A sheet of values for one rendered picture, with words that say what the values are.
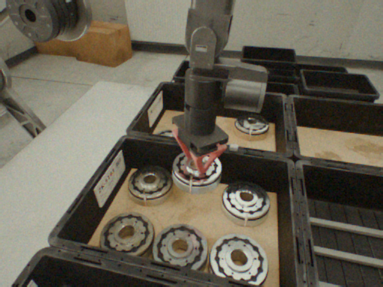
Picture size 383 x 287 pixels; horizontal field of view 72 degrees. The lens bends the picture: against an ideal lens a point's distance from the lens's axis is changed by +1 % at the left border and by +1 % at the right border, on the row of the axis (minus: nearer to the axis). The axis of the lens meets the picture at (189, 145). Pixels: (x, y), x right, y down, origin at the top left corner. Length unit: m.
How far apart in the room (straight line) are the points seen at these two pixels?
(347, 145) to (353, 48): 3.03
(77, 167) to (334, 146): 0.80
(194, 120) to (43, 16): 0.55
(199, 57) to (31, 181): 0.72
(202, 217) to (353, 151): 0.48
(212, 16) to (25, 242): 0.69
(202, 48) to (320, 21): 3.32
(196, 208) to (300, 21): 3.23
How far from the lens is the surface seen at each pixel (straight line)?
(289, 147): 0.64
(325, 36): 3.75
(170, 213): 0.60
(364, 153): 0.88
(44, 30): 0.88
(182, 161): 0.55
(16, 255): 0.81
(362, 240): 0.66
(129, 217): 0.57
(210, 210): 0.60
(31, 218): 0.87
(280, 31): 3.65
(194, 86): 0.41
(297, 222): 0.50
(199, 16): 0.40
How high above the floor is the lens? 1.31
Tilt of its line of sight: 39 degrees down
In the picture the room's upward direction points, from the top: straight up
